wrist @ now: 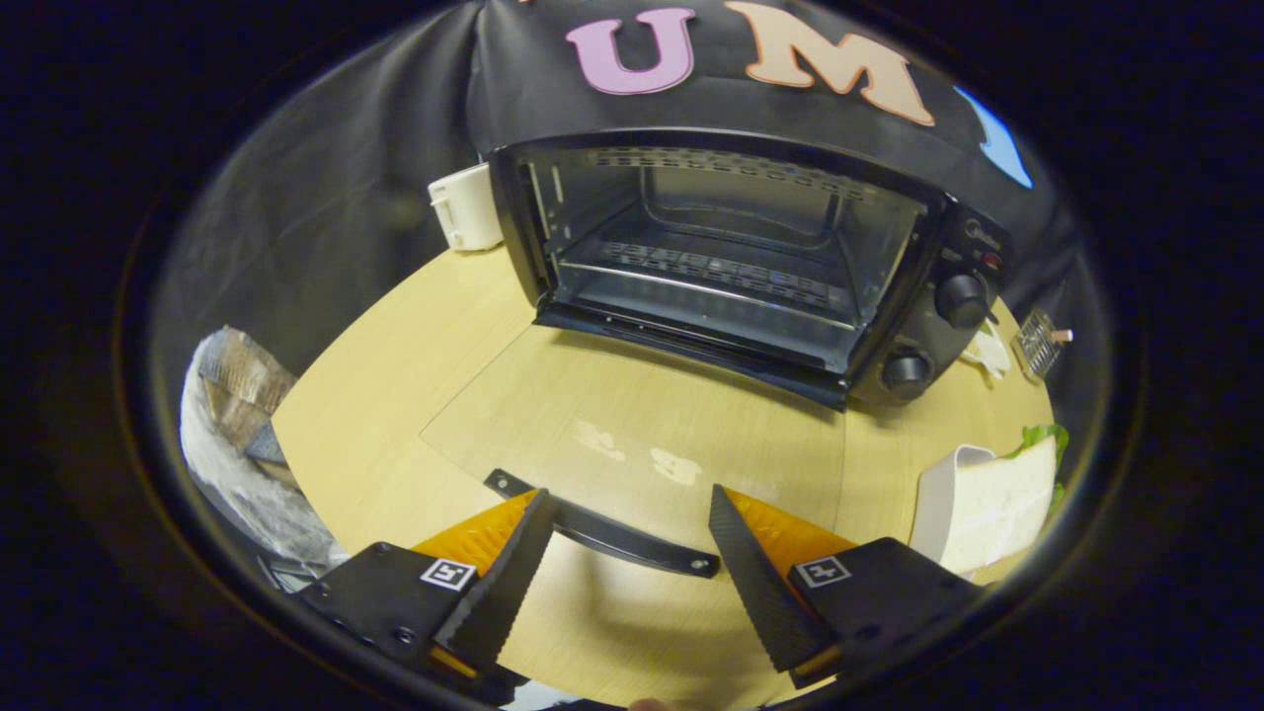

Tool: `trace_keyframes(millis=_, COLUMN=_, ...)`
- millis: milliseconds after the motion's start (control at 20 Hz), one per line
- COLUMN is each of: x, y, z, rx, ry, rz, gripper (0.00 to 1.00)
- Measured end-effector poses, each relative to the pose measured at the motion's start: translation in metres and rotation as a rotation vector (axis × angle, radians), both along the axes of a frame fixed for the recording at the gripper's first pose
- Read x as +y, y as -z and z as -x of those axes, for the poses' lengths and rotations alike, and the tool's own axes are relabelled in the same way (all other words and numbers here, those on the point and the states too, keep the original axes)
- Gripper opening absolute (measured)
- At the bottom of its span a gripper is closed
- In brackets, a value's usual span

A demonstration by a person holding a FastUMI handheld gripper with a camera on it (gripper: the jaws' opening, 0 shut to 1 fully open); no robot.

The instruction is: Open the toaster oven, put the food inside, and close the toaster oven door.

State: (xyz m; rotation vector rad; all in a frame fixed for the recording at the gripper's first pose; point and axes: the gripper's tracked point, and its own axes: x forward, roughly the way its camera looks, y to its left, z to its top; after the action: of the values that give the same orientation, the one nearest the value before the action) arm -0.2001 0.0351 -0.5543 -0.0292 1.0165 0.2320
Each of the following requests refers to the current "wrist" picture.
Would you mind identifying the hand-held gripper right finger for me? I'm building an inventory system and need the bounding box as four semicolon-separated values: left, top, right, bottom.
707;484;986;690

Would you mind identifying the small white compartment dish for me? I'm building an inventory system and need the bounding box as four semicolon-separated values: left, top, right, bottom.
962;324;1014;381

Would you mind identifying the black toaster oven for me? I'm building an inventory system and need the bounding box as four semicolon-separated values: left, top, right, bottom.
420;128;1015;580

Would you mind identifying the black backdrop cloth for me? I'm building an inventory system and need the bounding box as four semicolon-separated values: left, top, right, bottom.
153;0;1087;416

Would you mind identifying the white bread lettuce sandwich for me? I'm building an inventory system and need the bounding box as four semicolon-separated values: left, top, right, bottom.
943;425;1070;576

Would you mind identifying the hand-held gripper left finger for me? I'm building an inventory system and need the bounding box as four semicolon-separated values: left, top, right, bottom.
294;488;560;684

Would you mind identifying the small metal wire rack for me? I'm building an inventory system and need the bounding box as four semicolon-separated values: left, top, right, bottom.
1015;307;1073;382

